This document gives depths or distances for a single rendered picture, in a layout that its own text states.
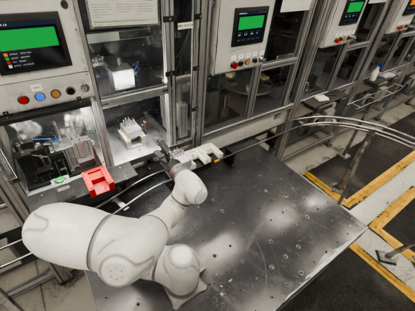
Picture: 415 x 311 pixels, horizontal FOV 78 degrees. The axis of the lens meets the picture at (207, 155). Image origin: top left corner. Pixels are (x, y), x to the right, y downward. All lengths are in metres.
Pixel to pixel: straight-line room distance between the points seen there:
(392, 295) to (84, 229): 2.33
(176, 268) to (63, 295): 1.28
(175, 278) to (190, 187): 0.37
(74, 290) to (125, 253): 1.70
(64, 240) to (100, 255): 0.09
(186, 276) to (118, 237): 0.60
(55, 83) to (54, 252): 0.80
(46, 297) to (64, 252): 1.67
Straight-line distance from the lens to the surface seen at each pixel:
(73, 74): 1.29
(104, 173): 1.50
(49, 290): 2.33
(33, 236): 0.70
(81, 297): 2.23
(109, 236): 0.61
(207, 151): 1.74
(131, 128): 1.70
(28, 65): 1.23
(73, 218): 0.66
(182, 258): 1.14
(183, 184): 1.11
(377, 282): 2.58
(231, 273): 1.43
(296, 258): 1.57
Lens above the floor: 1.96
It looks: 40 degrees down
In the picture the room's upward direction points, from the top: 5 degrees clockwise
